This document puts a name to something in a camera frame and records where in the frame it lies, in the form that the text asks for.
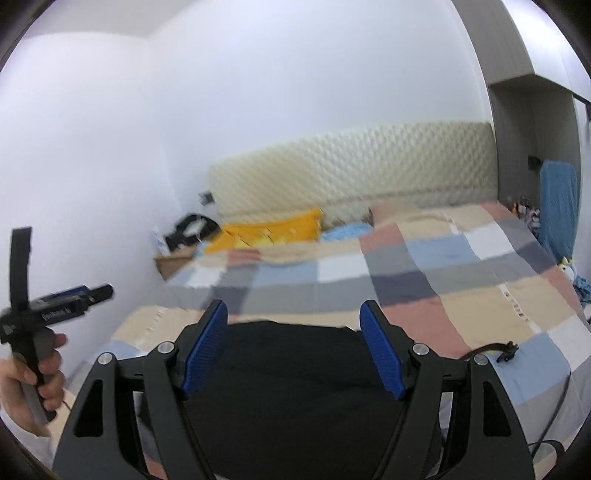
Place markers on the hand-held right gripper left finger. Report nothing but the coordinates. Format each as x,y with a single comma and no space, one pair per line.
205,346

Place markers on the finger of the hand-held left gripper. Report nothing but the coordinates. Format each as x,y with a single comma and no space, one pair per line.
102,293

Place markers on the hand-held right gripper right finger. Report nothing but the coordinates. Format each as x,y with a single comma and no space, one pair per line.
381,350

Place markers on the black puffer jacket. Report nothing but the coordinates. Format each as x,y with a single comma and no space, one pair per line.
286,392

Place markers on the person's left hand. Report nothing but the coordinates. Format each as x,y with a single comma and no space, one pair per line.
11,392

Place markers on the white bottle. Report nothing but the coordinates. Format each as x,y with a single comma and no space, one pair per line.
158,242

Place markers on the wooden nightstand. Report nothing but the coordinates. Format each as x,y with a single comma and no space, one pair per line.
175,265

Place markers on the black bag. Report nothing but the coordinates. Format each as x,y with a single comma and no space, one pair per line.
184,230

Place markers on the checkered blanket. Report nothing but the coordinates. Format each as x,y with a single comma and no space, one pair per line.
461,286

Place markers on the light blue pillow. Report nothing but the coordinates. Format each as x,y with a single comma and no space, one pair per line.
344,232

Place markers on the yellow pillow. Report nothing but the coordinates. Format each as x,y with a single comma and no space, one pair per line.
258,233

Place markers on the cream quilted headboard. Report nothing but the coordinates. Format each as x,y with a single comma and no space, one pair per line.
369,161

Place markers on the cluster of small bottles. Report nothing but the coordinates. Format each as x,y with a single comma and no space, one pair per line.
525,212

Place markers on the white yellow plush toy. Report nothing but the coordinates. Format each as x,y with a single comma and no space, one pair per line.
567,268

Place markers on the light blue cloth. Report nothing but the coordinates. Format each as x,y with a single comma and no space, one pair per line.
583,286

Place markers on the blue towel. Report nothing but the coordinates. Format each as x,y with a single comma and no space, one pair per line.
558,207

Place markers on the grey wardrobe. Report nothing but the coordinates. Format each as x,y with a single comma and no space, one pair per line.
517,46

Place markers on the dark wall socket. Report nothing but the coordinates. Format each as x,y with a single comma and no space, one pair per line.
206,197

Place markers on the black wall switch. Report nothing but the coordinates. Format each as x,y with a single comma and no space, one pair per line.
534,163

